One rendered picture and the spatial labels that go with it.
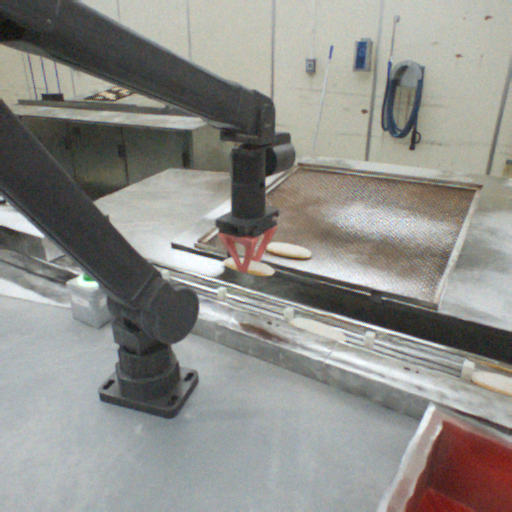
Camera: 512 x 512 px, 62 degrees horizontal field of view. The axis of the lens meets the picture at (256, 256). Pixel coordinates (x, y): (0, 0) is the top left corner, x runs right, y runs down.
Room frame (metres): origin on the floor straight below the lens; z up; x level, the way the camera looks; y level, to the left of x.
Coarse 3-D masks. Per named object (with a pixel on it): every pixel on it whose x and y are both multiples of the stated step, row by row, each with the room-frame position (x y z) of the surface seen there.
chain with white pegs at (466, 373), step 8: (160, 272) 0.77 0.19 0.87; (168, 272) 0.77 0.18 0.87; (224, 288) 0.70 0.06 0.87; (224, 296) 0.69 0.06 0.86; (288, 312) 0.62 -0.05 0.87; (288, 320) 0.62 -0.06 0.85; (368, 336) 0.55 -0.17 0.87; (360, 344) 0.56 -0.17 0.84; (368, 344) 0.55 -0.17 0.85; (408, 360) 0.52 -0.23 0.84; (464, 368) 0.48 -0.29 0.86; (472, 368) 0.47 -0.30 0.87; (456, 376) 0.49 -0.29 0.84; (464, 376) 0.47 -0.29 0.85
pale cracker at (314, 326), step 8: (296, 320) 0.61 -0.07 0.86; (304, 320) 0.61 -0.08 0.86; (312, 320) 0.61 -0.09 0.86; (304, 328) 0.58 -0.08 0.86; (312, 328) 0.58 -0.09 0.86; (320, 328) 0.58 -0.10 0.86; (328, 328) 0.58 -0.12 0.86; (328, 336) 0.56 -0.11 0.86; (336, 336) 0.56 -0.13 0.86; (344, 336) 0.57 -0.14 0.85
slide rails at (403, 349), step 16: (208, 288) 0.74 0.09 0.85; (256, 304) 0.67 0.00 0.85; (272, 304) 0.67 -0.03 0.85; (320, 320) 0.62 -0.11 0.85; (352, 336) 0.57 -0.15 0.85; (400, 352) 0.53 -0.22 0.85; (416, 352) 0.53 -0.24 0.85; (432, 352) 0.53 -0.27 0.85; (432, 368) 0.49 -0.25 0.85; (480, 368) 0.49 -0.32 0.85
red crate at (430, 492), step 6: (426, 492) 0.32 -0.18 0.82; (432, 492) 0.32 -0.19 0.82; (438, 492) 0.32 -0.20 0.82; (426, 498) 0.31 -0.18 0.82; (432, 498) 0.31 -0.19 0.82; (438, 498) 0.31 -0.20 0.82; (444, 498) 0.31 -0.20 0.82; (450, 498) 0.31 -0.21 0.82; (420, 504) 0.30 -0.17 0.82; (426, 504) 0.30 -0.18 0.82; (432, 504) 0.30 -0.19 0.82; (438, 504) 0.30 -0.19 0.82; (444, 504) 0.30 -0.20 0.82; (450, 504) 0.30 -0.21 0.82; (456, 504) 0.30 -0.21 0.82; (462, 504) 0.30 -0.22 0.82; (420, 510) 0.30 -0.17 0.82; (426, 510) 0.30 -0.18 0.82; (432, 510) 0.30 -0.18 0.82; (438, 510) 0.30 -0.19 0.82; (444, 510) 0.30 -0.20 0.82; (450, 510) 0.30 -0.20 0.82; (456, 510) 0.30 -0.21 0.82; (462, 510) 0.30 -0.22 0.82; (468, 510) 0.30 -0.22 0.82; (474, 510) 0.30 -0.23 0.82
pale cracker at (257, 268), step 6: (228, 258) 0.70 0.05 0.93; (240, 258) 0.69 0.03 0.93; (228, 264) 0.68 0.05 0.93; (234, 264) 0.67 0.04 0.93; (252, 264) 0.67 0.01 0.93; (258, 264) 0.67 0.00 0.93; (264, 264) 0.67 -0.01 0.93; (252, 270) 0.65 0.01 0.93; (258, 270) 0.65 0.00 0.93; (264, 270) 0.65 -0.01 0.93; (270, 270) 0.65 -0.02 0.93
